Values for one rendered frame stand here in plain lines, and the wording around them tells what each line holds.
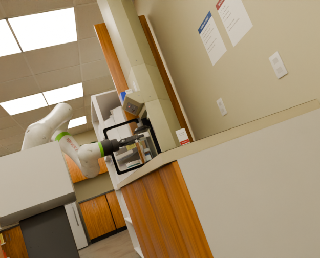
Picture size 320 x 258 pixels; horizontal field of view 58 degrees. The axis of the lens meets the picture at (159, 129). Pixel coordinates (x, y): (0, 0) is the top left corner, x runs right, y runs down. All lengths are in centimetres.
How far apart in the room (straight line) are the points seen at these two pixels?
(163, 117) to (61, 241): 111
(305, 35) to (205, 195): 77
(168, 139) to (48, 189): 98
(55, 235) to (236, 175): 87
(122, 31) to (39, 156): 126
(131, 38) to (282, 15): 124
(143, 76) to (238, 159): 131
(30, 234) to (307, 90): 137
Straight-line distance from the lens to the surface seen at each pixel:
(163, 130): 209
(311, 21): 133
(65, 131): 201
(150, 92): 216
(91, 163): 168
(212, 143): 103
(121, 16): 242
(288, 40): 142
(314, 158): 124
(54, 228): 147
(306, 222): 119
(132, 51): 227
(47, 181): 144
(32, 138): 160
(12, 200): 146
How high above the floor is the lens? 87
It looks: 9 degrees up
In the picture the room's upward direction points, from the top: 20 degrees counter-clockwise
